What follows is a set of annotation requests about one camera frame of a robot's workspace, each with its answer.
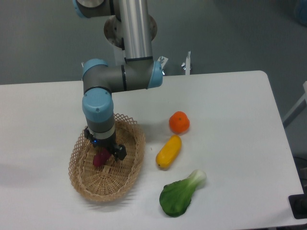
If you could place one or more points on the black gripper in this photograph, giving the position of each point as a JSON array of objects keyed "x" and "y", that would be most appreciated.
[{"x": 117, "y": 150}]

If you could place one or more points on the woven wicker basket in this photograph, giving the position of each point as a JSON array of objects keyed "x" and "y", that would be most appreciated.
[{"x": 114, "y": 179}]

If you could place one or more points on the yellow mango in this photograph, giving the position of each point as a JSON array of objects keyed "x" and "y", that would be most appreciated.
[{"x": 169, "y": 152}]

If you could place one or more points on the green bok choy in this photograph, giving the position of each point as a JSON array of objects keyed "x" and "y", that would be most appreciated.
[{"x": 176, "y": 197}]

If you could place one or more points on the orange tangerine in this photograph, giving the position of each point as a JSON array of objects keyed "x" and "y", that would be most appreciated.
[{"x": 179, "y": 122}]

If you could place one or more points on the black device at edge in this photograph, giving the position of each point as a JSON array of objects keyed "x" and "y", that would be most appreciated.
[{"x": 298, "y": 205}]

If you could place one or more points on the white frame at right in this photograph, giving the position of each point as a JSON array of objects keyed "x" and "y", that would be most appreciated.
[{"x": 296, "y": 109}]

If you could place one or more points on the purple sweet potato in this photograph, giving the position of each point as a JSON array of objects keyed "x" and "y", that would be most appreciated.
[{"x": 101, "y": 157}]

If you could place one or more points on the blue object top right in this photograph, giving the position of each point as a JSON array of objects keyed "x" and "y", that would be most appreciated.
[{"x": 301, "y": 11}]

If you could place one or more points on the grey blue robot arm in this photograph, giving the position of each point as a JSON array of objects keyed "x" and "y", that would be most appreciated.
[{"x": 140, "y": 70}]

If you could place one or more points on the white clamp bracket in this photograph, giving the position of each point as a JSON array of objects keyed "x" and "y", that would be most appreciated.
[{"x": 186, "y": 66}]

